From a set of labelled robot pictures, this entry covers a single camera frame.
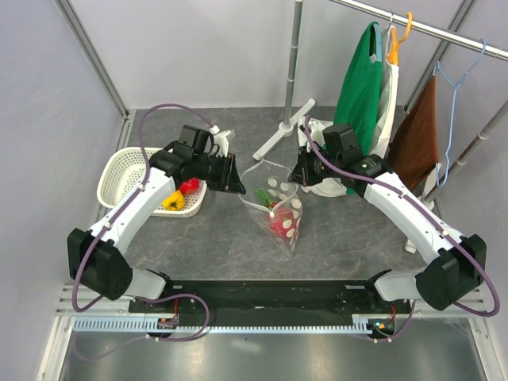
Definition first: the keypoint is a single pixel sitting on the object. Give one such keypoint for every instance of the grey clothes rack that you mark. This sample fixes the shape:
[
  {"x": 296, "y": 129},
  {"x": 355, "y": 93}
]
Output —
[{"x": 445, "y": 36}]

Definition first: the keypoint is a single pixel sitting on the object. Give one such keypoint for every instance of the grey slotted cable duct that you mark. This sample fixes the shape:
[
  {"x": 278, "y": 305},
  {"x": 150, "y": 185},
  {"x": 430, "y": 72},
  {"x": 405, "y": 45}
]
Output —
[{"x": 157, "y": 325}]

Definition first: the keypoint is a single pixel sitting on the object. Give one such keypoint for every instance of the clear dotted zip bag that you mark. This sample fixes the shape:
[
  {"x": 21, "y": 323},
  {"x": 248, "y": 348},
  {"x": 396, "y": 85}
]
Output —
[{"x": 270, "y": 175}]

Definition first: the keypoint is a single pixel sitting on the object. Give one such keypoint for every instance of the blue wire hanger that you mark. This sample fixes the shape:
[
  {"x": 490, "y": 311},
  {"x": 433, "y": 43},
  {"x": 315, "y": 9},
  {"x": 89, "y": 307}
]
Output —
[{"x": 452, "y": 111}]

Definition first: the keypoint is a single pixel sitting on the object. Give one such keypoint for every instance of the yellow bell pepper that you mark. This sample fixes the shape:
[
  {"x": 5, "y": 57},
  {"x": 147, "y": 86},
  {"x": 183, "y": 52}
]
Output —
[{"x": 175, "y": 202}]

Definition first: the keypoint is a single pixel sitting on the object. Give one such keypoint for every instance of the red apple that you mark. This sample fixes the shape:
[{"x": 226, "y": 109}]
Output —
[{"x": 190, "y": 186}]

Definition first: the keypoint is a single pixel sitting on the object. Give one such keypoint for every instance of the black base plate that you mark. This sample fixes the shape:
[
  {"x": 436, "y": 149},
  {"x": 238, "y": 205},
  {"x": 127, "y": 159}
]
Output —
[{"x": 287, "y": 302}]

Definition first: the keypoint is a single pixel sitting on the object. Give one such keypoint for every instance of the green shirt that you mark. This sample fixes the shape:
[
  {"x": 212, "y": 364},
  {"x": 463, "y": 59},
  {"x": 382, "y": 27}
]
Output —
[{"x": 359, "y": 98}]

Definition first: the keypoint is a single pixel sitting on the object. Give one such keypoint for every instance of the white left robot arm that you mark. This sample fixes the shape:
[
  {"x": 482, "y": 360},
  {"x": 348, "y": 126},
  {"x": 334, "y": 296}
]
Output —
[{"x": 96, "y": 255}]

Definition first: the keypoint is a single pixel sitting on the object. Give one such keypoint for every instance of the red chili pepper green stem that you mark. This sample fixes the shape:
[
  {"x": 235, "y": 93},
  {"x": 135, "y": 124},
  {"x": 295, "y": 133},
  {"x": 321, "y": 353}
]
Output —
[{"x": 282, "y": 221}]

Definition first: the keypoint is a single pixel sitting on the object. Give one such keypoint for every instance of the orange clothes hanger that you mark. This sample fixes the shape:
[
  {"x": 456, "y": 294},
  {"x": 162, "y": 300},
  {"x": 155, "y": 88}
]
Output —
[{"x": 394, "y": 45}]

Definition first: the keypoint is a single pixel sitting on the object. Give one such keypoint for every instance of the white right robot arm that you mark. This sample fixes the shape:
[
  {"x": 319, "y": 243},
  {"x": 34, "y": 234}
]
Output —
[{"x": 454, "y": 263}]

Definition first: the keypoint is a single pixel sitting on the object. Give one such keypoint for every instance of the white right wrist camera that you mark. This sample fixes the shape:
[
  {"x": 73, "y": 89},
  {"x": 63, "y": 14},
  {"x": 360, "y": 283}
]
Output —
[{"x": 316, "y": 127}]

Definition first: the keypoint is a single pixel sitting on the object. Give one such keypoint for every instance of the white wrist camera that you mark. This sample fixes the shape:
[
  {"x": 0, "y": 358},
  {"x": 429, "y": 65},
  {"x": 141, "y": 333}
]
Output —
[
  {"x": 221, "y": 141},
  {"x": 316, "y": 127}
]

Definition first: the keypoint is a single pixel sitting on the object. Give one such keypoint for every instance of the white garment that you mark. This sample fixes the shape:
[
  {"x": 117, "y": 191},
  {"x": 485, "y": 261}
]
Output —
[{"x": 386, "y": 108}]

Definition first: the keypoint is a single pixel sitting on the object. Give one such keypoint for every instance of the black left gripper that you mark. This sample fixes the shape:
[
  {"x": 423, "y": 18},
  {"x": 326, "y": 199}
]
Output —
[{"x": 228, "y": 180}]

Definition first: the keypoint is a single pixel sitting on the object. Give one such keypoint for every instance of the white perforated plastic basket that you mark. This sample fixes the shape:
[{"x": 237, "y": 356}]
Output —
[{"x": 124, "y": 170}]

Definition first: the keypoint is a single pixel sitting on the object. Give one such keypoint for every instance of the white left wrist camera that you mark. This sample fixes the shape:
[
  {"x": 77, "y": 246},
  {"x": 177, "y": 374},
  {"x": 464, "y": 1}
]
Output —
[{"x": 221, "y": 141}]

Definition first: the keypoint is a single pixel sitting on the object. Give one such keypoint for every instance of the brown towel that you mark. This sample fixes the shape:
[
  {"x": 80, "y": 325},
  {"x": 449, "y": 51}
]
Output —
[{"x": 413, "y": 153}]

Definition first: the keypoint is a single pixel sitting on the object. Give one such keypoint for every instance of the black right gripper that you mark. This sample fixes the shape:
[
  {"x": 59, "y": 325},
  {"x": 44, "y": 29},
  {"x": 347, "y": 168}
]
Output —
[{"x": 302, "y": 172}]

